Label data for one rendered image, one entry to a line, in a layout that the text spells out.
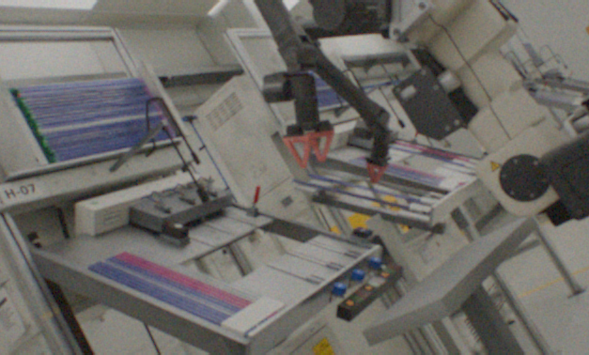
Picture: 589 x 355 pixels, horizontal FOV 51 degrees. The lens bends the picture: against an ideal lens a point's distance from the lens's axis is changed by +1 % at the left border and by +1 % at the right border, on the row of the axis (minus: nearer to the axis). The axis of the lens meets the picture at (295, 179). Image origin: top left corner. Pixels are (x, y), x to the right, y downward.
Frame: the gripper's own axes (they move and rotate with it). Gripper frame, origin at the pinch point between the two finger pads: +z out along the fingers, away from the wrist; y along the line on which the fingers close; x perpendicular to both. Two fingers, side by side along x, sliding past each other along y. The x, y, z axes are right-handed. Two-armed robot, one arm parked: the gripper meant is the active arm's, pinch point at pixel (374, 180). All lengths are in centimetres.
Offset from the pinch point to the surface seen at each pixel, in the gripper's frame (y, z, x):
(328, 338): 40, 44, 7
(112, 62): -123, -8, -251
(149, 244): 79, 13, -35
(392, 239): 13.7, 15.1, 14.3
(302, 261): 60, 12, 4
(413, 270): 12.0, 24.0, 22.9
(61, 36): 57, -38, -97
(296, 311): 87, 13, 17
